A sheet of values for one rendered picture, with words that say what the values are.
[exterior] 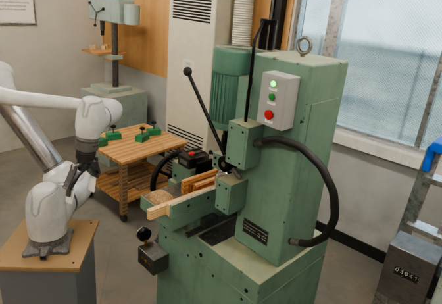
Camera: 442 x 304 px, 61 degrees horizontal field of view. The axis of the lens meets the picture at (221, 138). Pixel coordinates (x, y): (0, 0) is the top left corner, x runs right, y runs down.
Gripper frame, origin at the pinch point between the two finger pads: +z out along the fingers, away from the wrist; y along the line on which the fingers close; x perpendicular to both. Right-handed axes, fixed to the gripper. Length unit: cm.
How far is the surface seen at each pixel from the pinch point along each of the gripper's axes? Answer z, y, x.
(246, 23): -80, 165, -4
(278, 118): -56, -8, -71
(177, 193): -8.5, 14.6, -35.6
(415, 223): -10, 68, -136
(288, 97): -63, -8, -72
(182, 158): -18.6, 27.1, -29.9
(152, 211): -10.0, -7.0, -35.8
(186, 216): -6.8, 3.9, -45.3
